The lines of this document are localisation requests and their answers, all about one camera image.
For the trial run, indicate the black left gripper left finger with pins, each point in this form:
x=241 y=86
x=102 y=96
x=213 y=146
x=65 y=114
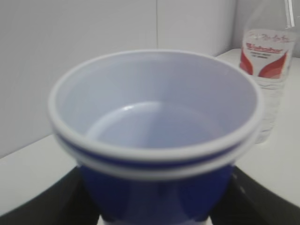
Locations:
x=64 y=203

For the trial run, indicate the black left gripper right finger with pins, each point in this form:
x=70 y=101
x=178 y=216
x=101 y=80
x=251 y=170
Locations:
x=246 y=202

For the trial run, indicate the clear Wahaha water bottle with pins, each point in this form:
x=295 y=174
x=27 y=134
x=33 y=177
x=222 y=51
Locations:
x=269 y=38

